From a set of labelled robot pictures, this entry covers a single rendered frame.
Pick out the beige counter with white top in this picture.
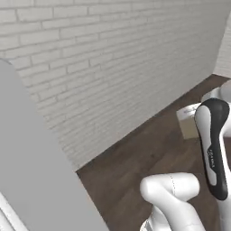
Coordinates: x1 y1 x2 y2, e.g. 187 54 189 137
176 103 202 140

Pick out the large grey cabinet panel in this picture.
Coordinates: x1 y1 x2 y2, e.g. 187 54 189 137
0 58 110 231

